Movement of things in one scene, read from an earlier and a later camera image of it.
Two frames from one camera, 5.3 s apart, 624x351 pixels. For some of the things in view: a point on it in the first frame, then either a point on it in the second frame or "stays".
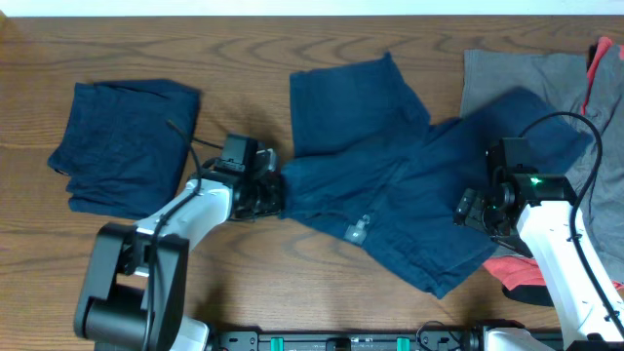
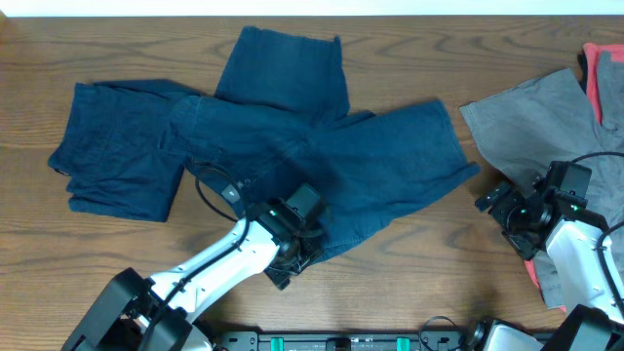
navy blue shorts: (369, 167) -> (280, 118)
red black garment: (524, 280) -> (604, 63)
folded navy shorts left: (127, 144) stays
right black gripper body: (482, 214) -> (515, 216)
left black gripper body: (268, 193) -> (281, 275)
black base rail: (418, 340) stays
